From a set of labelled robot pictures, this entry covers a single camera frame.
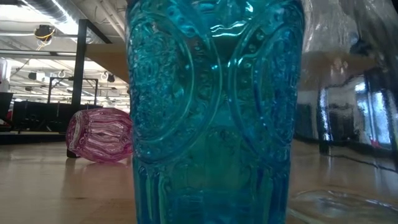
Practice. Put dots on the blue embossed glass vase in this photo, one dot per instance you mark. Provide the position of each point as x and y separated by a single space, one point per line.
214 124

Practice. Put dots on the silver ceiling air duct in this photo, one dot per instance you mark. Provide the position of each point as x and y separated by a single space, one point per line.
46 9

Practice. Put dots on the clear glass vase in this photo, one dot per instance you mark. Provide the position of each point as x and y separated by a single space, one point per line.
348 93

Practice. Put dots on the black hanging ceiling lamp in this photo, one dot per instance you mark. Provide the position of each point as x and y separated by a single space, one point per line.
111 78

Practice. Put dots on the pink lobed flared-rim vase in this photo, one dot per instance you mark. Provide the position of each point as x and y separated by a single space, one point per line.
99 137

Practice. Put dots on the wooden shelf black metal legs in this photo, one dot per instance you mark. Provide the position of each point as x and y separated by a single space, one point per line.
77 77

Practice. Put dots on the black aluminium table frame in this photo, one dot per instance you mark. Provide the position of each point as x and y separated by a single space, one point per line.
31 137

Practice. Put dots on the black background frame rig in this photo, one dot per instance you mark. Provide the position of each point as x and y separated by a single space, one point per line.
96 91

